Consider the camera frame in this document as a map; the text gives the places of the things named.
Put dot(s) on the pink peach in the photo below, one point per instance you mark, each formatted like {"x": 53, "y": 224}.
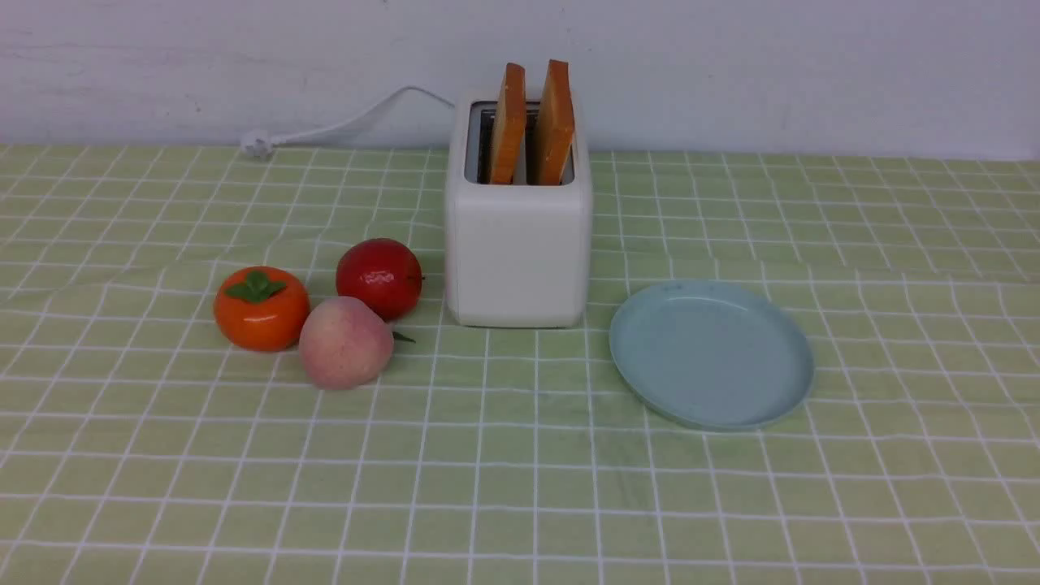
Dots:
{"x": 344, "y": 344}

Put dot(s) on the green checked tablecloth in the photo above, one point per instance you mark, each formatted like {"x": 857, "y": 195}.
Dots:
{"x": 138, "y": 447}

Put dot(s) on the red apple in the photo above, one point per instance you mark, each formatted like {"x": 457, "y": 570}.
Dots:
{"x": 382, "y": 273}

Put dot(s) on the white two-slot toaster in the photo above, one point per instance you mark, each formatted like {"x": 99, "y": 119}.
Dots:
{"x": 515, "y": 256}

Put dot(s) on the orange persimmon with green leaf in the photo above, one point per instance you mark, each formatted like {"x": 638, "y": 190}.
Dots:
{"x": 261, "y": 308}

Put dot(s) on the toast slice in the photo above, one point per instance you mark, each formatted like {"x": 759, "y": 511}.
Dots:
{"x": 554, "y": 128}
{"x": 509, "y": 126}

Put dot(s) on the light blue round plate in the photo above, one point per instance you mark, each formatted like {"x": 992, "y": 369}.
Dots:
{"x": 710, "y": 355}

